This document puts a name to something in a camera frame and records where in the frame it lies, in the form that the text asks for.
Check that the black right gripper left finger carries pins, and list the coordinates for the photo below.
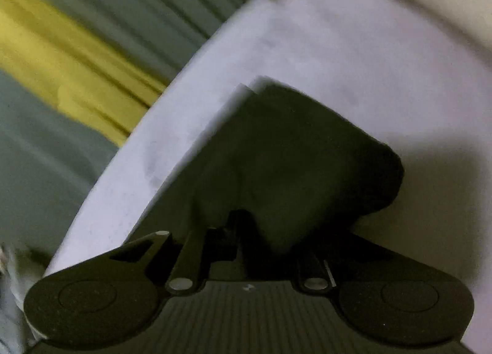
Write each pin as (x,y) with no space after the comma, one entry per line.
(108,299)

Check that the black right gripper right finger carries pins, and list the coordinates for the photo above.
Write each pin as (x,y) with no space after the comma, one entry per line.
(382,295)

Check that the black pants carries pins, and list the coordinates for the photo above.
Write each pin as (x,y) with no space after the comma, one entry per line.
(274,173)

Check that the yellow curtain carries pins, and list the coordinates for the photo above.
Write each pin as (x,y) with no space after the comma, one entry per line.
(74,71)

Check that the grey-green curtain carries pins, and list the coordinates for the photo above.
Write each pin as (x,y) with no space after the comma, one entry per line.
(50,162)

